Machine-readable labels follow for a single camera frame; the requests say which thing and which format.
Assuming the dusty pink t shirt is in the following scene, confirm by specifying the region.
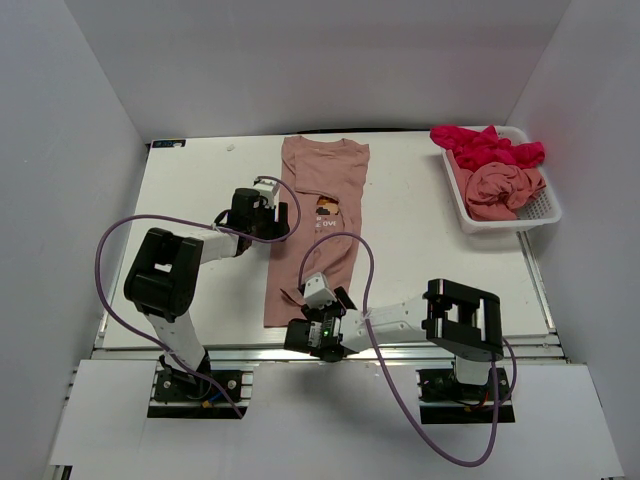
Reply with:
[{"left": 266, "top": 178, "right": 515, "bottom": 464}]
[{"left": 263, "top": 136, "right": 370, "bottom": 328}]

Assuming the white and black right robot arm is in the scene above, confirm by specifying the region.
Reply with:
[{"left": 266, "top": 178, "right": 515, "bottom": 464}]
[{"left": 284, "top": 274, "right": 504, "bottom": 399}]

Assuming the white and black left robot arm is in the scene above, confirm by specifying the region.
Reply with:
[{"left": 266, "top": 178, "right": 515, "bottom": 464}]
[{"left": 124, "top": 178, "right": 290, "bottom": 399}]

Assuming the black xdof label sticker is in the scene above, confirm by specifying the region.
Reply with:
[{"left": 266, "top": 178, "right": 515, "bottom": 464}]
[{"left": 151, "top": 139, "right": 186, "bottom": 149}]

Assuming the coral pink t shirt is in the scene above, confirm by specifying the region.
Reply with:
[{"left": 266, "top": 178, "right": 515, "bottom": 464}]
[{"left": 456, "top": 162, "right": 546, "bottom": 221}]

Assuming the magenta t shirt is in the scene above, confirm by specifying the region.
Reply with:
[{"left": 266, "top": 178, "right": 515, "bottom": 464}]
[{"left": 430, "top": 125, "right": 546, "bottom": 172}]

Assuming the white perforated plastic basket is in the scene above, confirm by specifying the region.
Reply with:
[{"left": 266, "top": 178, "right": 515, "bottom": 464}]
[{"left": 440, "top": 125, "right": 561, "bottom": 234}]

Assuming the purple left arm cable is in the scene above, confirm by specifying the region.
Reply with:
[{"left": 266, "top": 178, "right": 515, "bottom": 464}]
[{"left": 94, "top": 174, "right": 304, "bottom": 419}]

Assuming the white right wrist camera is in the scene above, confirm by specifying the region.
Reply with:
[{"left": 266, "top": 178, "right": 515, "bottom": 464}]
[{"left": 302, "top": 272, "right": 335, "bottom": 309}]

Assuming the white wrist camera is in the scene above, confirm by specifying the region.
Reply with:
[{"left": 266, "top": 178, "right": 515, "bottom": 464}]
[
  {"left": 253, "top": 177, "right": 279, "bottom": 208},
  {"left": 302, "top": 272, "right": 335, "bottom": 309}
]

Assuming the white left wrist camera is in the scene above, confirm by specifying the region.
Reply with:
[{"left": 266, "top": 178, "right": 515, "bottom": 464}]
[{"left": 253, "top": 177, "right": 279, "bottom": 208}]

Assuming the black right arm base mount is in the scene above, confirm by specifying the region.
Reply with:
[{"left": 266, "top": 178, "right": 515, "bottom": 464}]
[{"left": 417, "top": 368, "right": 495, "bottom": 425}]

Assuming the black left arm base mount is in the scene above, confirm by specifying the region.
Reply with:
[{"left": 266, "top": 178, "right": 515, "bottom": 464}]
[{"left": 147, "top": 368, "right": 253, "bottom": 420}]

